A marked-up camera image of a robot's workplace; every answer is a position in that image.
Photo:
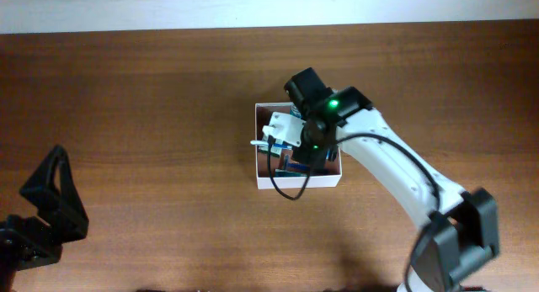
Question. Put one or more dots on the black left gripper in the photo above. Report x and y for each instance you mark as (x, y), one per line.
(32, 236)

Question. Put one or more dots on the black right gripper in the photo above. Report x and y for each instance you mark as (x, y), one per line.
(309, 156)

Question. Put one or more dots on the blue disposable razor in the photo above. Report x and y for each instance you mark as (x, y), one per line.
(291, 166)

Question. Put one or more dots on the teal mouthwash bottle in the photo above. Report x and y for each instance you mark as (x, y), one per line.
(295, 111)

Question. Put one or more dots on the green white soap box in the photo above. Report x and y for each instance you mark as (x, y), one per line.
(278, 147)

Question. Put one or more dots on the teal toothpaste tube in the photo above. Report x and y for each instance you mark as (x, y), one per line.
(280, 173)

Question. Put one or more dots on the blue white toothbrush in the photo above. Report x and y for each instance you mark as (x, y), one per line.
(259, 143)

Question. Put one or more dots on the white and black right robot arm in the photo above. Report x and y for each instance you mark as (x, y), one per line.
(458, 230)

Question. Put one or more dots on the white cardboard box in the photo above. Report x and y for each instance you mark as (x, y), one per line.
(263, 112)

